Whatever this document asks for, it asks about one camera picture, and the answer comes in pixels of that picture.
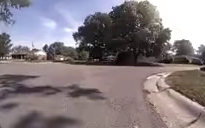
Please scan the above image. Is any grey asphalt road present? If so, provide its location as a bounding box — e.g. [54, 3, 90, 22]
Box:
[0, 62, 202, 128]

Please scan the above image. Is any large dark tree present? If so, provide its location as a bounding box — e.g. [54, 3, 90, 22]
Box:
[72, 0, 173, 66]

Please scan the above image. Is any parked vehicle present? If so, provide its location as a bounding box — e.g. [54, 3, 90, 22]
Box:
[53, 54, 66, 63]

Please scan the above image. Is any group of distant trees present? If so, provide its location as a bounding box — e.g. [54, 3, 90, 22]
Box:
[42, 41, 81, 62]

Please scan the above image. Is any low house with pale gable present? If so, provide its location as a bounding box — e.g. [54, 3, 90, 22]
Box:
[10, 49, 48, 61]

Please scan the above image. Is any pale concrete kerb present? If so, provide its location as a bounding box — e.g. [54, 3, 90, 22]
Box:
[142, 71, 205, 128]

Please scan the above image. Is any distant tree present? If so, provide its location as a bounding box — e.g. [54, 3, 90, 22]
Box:
[172, 39, 195, 57]

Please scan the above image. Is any low dark house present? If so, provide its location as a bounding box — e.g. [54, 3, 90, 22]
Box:
[172, 54, 204, 66]

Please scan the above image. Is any grass verge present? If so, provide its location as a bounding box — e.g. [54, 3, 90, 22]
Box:
[164, 68, 205, 111]

